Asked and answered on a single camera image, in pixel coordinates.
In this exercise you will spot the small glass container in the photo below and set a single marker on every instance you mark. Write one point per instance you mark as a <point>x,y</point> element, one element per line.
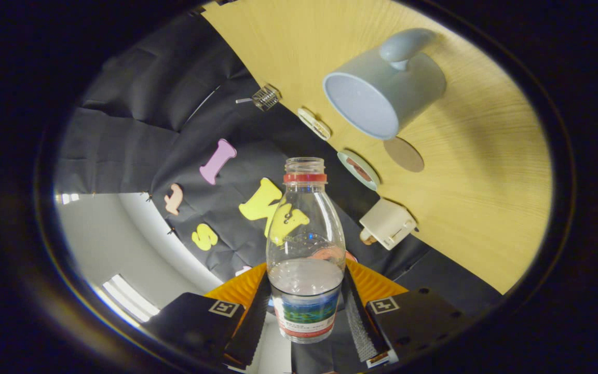
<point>267,97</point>

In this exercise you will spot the cream toaster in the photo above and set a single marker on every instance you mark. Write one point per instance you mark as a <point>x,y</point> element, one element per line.
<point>390,222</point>

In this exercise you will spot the bread slice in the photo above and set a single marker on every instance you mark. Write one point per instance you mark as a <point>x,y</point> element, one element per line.
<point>366,238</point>

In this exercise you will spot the small ceiling light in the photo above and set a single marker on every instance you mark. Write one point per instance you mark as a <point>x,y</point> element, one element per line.
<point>69,198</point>

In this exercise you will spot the pale blue cup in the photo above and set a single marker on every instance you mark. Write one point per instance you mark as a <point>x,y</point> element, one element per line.
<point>408,88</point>

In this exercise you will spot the clear plastic juice bottle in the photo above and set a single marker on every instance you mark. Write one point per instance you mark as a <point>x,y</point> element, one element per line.
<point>307,291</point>

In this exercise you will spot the round brown coaster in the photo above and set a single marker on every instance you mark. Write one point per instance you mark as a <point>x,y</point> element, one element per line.
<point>407,157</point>

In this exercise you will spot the pale green plate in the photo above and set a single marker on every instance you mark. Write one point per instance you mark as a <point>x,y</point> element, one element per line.
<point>367,183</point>

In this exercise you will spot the brown food piece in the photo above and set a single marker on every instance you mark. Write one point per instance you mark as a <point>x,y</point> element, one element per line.
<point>353,164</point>
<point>365,175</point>

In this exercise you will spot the wooden table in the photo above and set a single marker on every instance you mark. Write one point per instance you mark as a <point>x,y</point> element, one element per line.
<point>486,182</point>

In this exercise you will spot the small white snack dish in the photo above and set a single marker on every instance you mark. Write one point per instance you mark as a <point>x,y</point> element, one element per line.
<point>313,123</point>

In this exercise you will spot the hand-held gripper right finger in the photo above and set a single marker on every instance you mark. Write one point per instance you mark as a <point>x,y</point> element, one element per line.
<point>358,324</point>

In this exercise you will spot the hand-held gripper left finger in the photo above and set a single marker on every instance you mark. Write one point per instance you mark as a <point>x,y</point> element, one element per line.
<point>249,327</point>

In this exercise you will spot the long ceiling light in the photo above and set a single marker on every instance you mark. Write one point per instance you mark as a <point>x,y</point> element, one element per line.
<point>132,298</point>

